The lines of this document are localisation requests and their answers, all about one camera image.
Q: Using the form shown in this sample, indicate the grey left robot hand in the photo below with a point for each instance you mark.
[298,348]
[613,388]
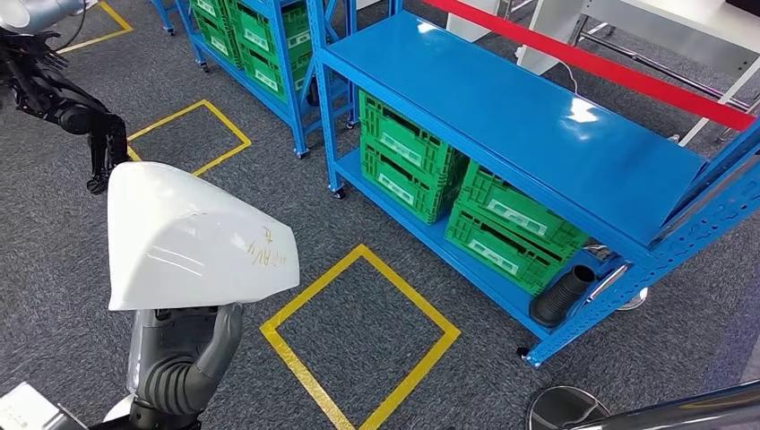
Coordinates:
[172,335]

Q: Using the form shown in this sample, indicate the white plastic shell part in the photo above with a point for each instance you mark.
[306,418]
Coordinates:
[190,237]

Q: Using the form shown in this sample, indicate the blue steel shelf rack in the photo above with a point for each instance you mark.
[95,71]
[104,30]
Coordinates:
[285,89]
[505,113]

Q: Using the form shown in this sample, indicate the yellow floor tape square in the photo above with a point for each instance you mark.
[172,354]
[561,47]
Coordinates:
[228,127]

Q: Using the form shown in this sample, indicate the black humanoid robot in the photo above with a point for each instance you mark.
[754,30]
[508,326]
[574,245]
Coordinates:
[65,107]

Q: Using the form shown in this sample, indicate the green plastic crate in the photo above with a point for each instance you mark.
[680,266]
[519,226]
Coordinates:
[258,32]
[222,50]
[267,77]
[499,255]
[208,15]
[516,216]
[410,136]
[398,190]

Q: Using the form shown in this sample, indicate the white desk panel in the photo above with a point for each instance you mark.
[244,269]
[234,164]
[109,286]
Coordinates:
[472,21]

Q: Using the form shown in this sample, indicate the red barrier belt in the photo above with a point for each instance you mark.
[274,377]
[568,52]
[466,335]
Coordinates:
[594,65]

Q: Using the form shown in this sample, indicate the chrome barrier stanchion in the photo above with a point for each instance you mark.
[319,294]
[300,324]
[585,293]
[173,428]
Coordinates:
[683,406]

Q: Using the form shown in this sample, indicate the white desk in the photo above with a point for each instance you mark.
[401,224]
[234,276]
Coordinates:
[683,30]

